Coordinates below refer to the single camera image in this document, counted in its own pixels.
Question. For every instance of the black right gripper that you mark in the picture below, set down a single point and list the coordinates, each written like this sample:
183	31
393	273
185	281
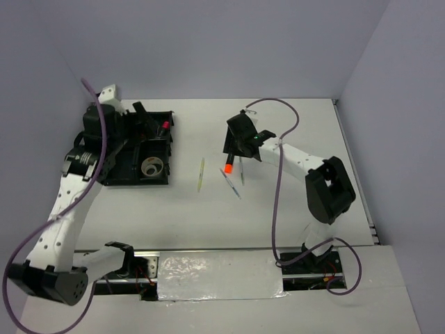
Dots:
229	146

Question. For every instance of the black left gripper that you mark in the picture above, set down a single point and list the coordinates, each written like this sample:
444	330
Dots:
146	119

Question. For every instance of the large brown tape roll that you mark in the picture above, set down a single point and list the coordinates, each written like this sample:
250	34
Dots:
152	161

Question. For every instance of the small clear tape roll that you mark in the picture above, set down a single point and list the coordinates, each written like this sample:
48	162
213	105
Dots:
151	171

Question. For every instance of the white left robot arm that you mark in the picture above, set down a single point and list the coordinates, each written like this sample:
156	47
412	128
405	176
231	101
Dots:
50	272

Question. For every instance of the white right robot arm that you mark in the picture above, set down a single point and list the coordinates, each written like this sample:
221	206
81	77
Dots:
329	191

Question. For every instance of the orange cap black highlighter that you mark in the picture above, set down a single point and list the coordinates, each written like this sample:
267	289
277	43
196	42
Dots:
229	163

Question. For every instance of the green thin pen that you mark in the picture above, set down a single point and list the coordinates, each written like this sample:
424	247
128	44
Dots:
241	171

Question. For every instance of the yellow thin pen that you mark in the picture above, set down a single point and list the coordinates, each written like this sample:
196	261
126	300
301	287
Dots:
201	174

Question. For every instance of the blue thin pen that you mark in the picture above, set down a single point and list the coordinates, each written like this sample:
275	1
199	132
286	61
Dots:
230	183

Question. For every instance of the black four-compartment organizer tray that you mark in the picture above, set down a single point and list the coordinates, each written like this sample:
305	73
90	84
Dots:
144	158

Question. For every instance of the silver foil covered panel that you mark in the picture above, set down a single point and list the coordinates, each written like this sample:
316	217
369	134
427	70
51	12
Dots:
219	275

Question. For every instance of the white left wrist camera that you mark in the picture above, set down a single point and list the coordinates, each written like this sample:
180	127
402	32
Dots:
110	96

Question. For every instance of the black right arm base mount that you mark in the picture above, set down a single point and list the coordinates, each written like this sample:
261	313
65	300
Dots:
329	264

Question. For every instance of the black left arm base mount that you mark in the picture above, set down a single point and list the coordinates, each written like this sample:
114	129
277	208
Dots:
137	265

